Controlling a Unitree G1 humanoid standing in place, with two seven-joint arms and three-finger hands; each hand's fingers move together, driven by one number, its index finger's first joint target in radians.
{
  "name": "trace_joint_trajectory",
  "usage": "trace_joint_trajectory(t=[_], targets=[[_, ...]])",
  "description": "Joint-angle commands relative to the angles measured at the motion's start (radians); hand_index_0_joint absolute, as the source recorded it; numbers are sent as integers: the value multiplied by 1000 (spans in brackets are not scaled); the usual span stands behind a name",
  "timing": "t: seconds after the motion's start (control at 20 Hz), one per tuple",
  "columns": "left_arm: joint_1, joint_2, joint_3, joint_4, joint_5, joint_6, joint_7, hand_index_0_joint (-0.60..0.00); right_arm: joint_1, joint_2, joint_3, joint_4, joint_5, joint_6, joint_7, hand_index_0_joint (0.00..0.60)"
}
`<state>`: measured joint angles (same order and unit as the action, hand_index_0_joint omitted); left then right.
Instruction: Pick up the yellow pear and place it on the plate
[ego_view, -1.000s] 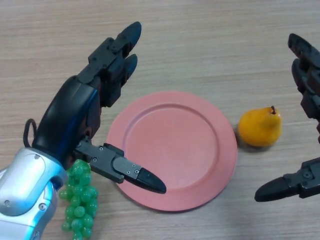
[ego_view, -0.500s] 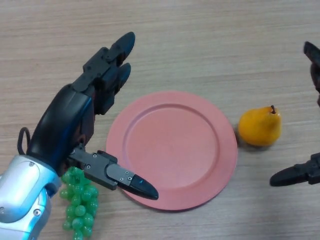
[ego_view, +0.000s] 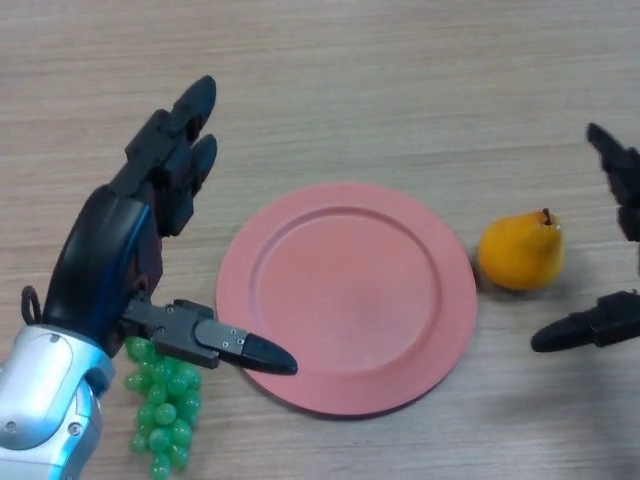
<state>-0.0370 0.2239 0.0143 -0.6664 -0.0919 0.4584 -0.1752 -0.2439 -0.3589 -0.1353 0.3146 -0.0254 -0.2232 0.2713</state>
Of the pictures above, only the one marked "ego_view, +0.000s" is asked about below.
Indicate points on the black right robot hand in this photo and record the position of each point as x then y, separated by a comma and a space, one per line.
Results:
622, 170

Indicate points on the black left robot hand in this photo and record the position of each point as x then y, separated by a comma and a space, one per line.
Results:
95, 260

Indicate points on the yellow pear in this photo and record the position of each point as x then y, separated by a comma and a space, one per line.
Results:
520, 252

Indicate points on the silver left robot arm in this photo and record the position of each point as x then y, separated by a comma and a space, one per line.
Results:
35, 400

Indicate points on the pink round plate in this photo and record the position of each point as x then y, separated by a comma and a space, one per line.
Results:
350, 300

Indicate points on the green grape bunch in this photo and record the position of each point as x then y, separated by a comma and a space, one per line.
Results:
165, 420

